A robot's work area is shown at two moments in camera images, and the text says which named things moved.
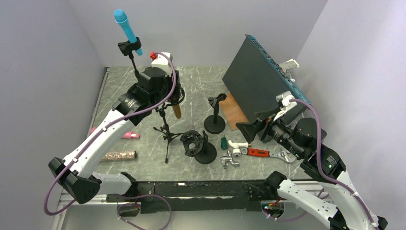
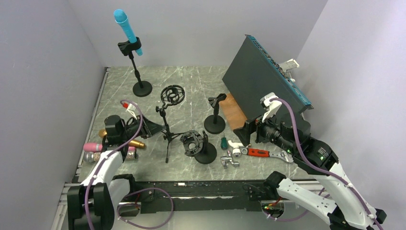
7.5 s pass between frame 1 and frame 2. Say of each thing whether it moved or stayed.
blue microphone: stayed
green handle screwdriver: stayed
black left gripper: moved
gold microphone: moved
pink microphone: moved
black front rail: stayed
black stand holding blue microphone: stayed
